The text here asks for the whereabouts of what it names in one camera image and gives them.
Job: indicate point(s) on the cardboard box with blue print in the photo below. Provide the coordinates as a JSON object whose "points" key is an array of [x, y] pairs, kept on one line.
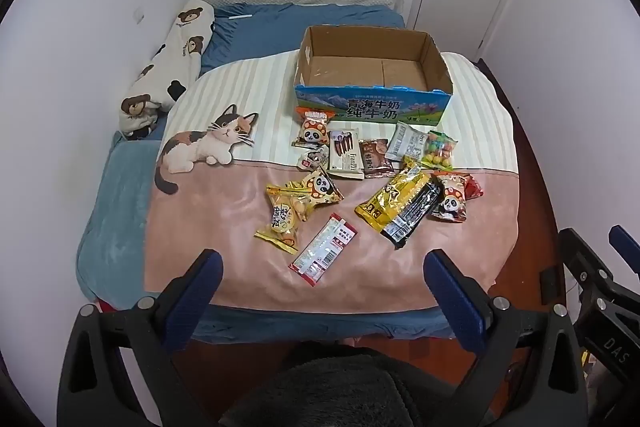
{"points": [[370, 107]]}

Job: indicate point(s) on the small white wrapped candy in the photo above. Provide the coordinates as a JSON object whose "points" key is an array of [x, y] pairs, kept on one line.
{"points": [[312, 161]]}

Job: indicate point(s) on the yellow clear snack packet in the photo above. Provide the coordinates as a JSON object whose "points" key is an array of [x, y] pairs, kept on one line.
{"points": [[282, 219]]}

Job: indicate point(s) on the light blue blanket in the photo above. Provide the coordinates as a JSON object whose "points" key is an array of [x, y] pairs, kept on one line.
{"points": [[115, 217]]}

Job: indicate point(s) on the bear print pillow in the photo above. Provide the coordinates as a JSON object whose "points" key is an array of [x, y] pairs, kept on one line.
{"points": [[170, 57]]}

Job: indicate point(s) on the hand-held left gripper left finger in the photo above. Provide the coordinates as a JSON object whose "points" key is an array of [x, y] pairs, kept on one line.
{"points": [[207, 277]]}

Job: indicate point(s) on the white chocolate wafer packet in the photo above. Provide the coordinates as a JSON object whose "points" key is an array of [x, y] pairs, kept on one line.
{"points": [[345, 157]]}

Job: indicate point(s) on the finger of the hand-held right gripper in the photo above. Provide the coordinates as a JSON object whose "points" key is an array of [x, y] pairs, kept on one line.
{"points": [[582, 257], [625, 244]]}

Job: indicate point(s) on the clear bag of colourful candies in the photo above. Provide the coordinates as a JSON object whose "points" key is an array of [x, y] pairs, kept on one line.
{"points": [[440, 152]]}

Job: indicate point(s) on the red panda snack packet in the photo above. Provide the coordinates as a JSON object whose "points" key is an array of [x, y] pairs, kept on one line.
{"points": [[452, 199]]}

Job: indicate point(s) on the white pen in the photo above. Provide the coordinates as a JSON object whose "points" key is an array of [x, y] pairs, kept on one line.
{"points": [[240, 16]]}

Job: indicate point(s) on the cat print blanket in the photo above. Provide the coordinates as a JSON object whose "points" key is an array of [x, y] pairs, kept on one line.
{"points": [[240, 217]]}

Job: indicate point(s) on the large yellow black snack packet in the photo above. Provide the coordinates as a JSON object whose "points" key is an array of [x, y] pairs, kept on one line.
{"points": [[400, 204]]}

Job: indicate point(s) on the orange panda snack packet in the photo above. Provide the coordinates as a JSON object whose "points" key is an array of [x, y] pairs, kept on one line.
{"points": [[314, 129]]}

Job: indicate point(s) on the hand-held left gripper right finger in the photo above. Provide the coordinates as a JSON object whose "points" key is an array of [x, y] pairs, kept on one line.
{"points": [[450, 292]]}

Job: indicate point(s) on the small brown snack packet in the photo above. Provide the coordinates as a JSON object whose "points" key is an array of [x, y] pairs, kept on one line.
{"points": [[376, 157]]}

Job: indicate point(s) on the yellow panda snack packet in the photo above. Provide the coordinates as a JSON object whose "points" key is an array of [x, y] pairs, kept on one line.
{"points": [[320, 189]]}

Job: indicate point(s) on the red and white snack packet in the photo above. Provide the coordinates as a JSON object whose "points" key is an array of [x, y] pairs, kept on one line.
{"points": [[325, 249]]}

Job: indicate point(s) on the grey white snack packet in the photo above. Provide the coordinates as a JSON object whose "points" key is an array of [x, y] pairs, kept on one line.
{"points": [[406, 142]]}

